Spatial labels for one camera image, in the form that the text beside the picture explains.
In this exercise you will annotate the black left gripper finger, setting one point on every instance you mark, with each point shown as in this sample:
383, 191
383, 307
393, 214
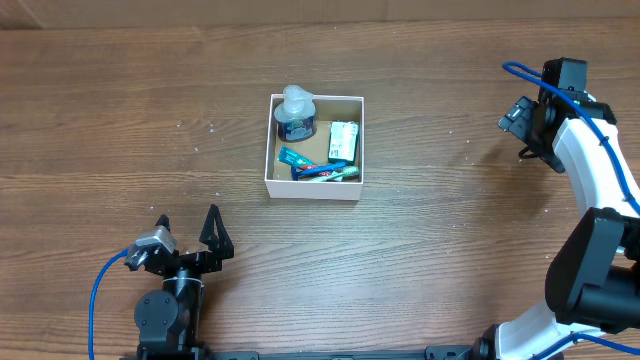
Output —
163, 223
215, 236

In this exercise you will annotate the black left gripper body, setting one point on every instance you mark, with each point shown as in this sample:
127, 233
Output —
196, 265

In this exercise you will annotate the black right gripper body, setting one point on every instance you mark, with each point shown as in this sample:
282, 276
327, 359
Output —
522, 121

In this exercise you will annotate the green red toothpaste tube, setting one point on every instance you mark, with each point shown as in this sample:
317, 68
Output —
294, 159

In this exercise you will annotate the blue disposable razor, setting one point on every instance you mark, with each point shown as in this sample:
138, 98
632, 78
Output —
315, 170

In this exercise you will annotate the white green toothbrush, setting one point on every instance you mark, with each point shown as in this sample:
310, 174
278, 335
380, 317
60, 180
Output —
348, 171

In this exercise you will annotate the green white soap bar pack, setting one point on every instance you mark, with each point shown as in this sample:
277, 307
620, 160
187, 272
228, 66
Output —
343, 142

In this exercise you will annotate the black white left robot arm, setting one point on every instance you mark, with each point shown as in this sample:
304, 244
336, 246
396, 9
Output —
168, 318

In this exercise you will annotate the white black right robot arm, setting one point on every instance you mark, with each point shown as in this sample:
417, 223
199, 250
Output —
592, 284

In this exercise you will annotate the white cardboard box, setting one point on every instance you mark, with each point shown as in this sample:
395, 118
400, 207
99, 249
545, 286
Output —
277, 175

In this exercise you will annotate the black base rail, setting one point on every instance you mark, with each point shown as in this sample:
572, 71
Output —
439, 352

